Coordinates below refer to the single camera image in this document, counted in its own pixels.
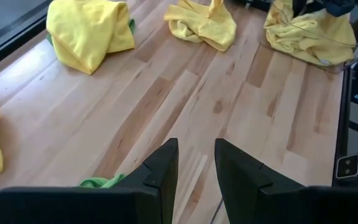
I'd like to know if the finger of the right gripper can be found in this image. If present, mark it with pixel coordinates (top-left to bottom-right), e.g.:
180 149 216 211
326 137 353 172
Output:
292 0 311 17

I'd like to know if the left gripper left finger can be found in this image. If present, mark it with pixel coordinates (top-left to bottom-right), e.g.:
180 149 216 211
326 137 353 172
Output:
0 138 180 224

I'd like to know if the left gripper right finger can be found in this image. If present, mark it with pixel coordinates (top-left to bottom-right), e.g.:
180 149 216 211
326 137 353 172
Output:
214 138 358 224

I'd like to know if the black camera with white face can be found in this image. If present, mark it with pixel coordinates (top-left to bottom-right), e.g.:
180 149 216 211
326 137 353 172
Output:
333 152 358 189

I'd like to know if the black aluminium table frame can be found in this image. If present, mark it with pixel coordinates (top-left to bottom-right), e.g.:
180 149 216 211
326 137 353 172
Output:
0 0 354 187

